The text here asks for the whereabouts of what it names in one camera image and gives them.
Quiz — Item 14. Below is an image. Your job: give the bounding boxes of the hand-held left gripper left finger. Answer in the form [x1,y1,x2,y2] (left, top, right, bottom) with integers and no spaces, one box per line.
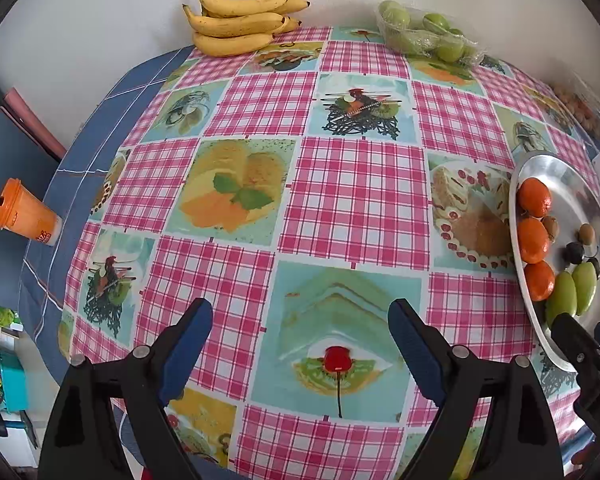
[36,298,214,480]

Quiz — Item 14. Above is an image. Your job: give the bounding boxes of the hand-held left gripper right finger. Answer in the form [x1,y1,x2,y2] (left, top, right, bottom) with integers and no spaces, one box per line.
[387,298,565,480]

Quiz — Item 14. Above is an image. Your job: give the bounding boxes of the large green mango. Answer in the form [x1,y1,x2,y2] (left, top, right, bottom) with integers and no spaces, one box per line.
[545,271,578,328]

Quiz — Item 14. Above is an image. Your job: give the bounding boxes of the small green mango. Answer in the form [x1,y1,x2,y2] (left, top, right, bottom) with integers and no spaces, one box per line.
[571,260,598,316]

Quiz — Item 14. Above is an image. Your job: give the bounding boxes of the orange tangerine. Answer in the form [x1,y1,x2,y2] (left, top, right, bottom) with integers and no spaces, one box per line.
[517,177,552,217]
[523,260,556,302]
[516,217,551,264]

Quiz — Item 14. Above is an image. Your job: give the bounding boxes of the round steel plate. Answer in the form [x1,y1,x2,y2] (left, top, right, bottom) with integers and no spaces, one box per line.
[508,152,600,373]

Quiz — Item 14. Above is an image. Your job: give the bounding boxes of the bag of green fruits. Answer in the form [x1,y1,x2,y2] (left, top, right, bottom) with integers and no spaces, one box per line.
[377,0,483,67]

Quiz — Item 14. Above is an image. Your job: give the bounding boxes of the pink checkered printed tablecloth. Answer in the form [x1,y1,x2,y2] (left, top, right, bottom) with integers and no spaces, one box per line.
[57,26,600,480]

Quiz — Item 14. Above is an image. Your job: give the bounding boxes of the teal plastic box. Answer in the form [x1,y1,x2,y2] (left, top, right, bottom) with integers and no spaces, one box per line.
[0,350,31,413]

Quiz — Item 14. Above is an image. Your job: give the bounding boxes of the orange plastic cup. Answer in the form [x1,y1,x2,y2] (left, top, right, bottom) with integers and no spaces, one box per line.
[0,178,62,247]

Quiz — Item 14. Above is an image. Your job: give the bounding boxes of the bag of brown nuts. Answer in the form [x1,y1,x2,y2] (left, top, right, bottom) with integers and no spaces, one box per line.
[552,72,600,138]

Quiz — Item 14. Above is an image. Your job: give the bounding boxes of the pink bar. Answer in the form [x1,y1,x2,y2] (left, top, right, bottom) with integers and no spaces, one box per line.
[0,87,68,161]

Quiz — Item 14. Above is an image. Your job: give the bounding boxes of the yellow banana bunch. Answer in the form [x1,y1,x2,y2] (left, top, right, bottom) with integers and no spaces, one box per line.
[182,0,311,57]

